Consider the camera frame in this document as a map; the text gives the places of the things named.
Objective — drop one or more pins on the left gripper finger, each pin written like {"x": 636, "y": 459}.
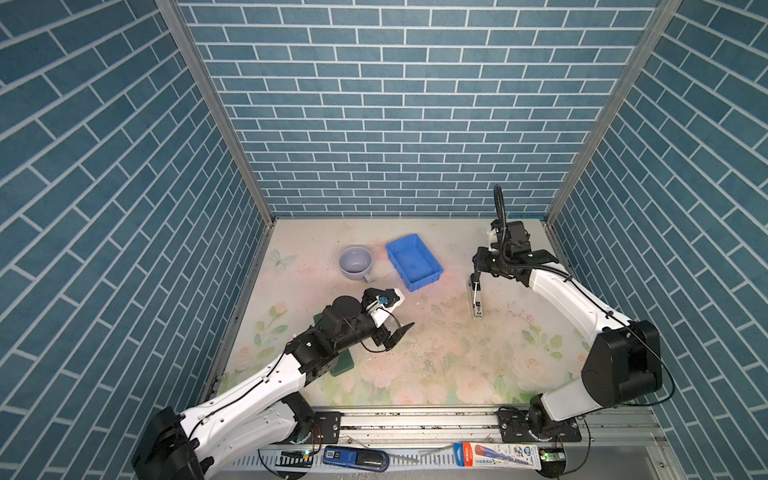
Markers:
{"x": 394, "y": 338}
{"x": 390, "y": 296}

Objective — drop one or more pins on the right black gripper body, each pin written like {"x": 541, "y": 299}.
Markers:
{"x": 491, "y": 261}

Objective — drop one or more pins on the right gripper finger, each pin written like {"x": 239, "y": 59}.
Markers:
{"x": 499, "y": 204}
{"x": 474, "y": 286}

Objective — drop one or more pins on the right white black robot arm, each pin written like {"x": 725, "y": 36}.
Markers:
{"x": 624, "y": 356}

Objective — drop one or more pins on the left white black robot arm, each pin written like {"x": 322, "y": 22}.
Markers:
{"x": 267, "y": 407}

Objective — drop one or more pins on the blue plastic bin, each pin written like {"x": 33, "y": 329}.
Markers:
{"x": 414, "y": 262}

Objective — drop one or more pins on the black silver stapler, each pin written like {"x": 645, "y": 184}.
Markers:
{"x": 476, "y": 309}

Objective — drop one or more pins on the grey ceramic mug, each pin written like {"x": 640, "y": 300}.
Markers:
{"x": 356, "y": 263}

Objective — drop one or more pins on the dark green flat case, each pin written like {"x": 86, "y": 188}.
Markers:
{"x": 344, "y": 364}

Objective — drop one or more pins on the blue black handheld device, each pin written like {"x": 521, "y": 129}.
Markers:
{"x": 356, "y": 458}

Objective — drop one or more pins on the left green circuit board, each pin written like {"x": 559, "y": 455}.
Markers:
{"x": 295, "y": 459}

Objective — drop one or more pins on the green circuit board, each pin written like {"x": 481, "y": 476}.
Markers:
{"x": 295, "y": 459}
{"x": 552, "y": 456}

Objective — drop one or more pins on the right green circuit board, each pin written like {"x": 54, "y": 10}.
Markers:
{"x": 552, "y": 456}

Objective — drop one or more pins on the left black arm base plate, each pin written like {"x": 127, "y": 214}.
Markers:
{"x": 322, "y": 427}

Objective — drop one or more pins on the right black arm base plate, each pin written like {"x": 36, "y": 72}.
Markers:
{"x": 518, "y": 426}

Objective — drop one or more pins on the aluminium mounting rail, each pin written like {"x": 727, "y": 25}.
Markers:
{"x": 423, "y": 436}

